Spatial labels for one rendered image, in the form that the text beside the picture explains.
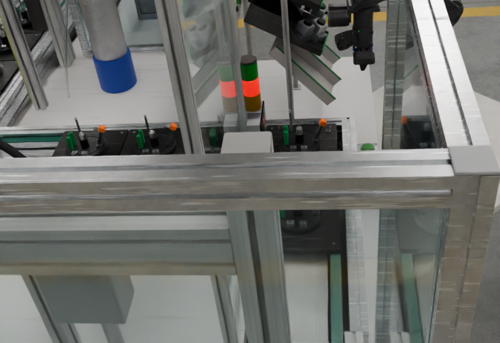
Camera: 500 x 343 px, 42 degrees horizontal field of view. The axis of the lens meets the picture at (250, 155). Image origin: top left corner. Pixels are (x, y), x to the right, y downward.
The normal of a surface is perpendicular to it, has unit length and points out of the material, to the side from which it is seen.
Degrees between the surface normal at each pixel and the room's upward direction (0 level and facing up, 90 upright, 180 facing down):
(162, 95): 0
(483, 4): 0
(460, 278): 90
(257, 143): 0
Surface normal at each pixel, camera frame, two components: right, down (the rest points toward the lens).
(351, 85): -0.10, -0.78
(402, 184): -0.09, 0.63
